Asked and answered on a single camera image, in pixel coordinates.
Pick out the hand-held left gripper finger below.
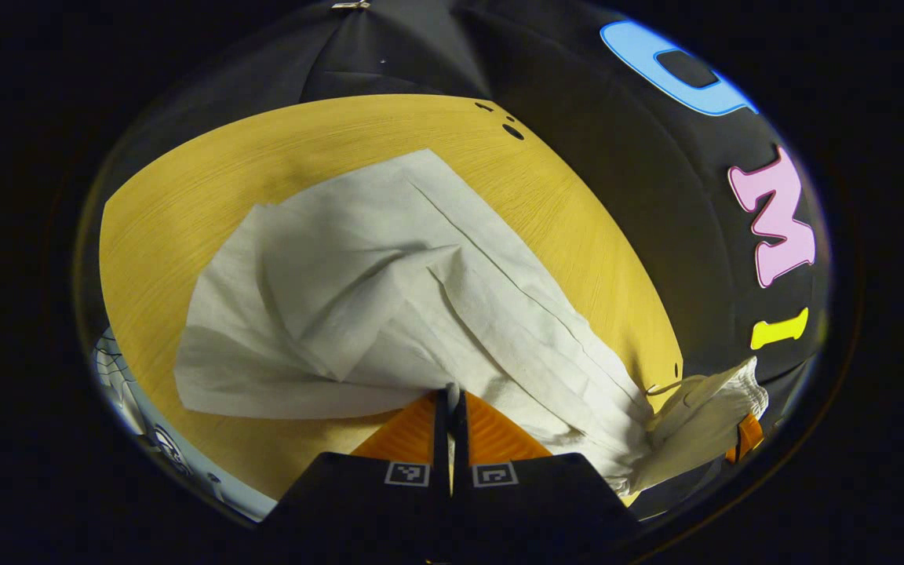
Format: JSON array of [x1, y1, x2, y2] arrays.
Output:
[[258, 389, 454, 555], [453, 389, 643, 555]]

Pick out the white jeans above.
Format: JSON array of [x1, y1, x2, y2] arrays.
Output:
[[173, 149, 769, 497]]

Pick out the black backdrop cloth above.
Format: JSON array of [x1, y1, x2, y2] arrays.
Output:
[[83, 0, 829, 519]]

